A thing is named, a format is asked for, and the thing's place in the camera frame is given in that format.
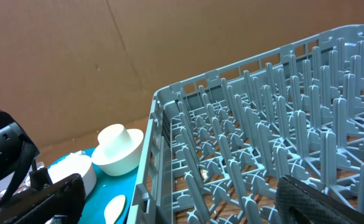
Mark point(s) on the white cup upside down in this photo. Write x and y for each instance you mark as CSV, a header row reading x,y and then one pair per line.
x,y
113,136

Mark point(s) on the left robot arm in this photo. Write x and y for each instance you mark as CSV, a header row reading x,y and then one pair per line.
x,y
17,154

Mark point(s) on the yellow plastic spoon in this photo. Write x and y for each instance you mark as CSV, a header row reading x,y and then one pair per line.
x,y
114,209

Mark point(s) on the pale green bowl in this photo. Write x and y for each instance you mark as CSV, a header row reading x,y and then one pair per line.
x,y
117,162

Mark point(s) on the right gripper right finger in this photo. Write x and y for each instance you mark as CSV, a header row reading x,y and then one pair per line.
x,y
297,202

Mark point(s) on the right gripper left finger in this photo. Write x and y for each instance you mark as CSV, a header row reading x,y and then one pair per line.
x,y
65,199

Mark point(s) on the grey dishwasher rack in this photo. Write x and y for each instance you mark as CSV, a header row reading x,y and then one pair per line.
x,y
216,144

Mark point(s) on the teal plastic tray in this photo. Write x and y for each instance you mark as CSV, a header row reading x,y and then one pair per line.
x,y
100,187

